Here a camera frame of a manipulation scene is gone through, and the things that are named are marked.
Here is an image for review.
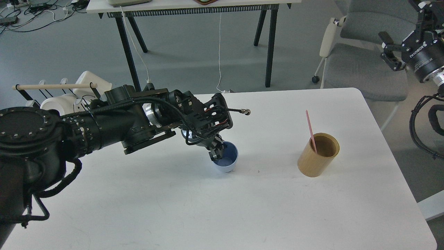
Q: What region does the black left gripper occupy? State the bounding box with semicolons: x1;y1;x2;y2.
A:
166;90;251;161

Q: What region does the white mug on rack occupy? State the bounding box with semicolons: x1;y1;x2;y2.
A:
40;94;86;116

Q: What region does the grey office chair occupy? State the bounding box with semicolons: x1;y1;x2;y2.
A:
312;0;417;130

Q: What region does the floor cables bundle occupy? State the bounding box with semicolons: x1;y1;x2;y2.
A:
0;0;89;33

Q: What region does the white jug on rack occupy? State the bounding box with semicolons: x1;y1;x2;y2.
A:
73;71;112;100

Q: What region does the blue plastic cup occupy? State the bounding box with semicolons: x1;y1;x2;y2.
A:
212;141;239;173

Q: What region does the black wire dish rack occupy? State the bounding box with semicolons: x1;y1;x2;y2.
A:
18;89;88;111

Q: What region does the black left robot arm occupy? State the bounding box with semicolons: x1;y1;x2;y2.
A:
0;84;251;245

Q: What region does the bamboo cylinder holder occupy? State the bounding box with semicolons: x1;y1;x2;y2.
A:
298;133;340;177

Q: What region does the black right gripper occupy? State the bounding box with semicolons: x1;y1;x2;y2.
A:
378;0;444;83

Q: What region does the wooden dowel rod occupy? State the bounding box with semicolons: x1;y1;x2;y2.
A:
12;83;98;91

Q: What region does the white background table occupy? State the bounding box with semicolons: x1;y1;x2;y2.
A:
87;0;296;91

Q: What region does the pink chopstick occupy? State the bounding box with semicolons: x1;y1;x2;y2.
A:
305;110;317;154

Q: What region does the white hanging cable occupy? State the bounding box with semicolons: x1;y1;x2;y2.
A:
216;12;230;94

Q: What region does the white hanging cord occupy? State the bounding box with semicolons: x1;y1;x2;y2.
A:
119;6;153;85

